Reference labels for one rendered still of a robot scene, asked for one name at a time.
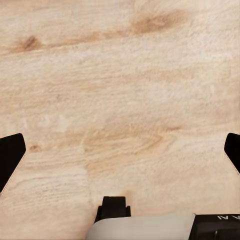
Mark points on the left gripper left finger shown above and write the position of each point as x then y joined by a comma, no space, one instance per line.
12,149

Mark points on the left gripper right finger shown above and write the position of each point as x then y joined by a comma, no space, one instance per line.
232,149

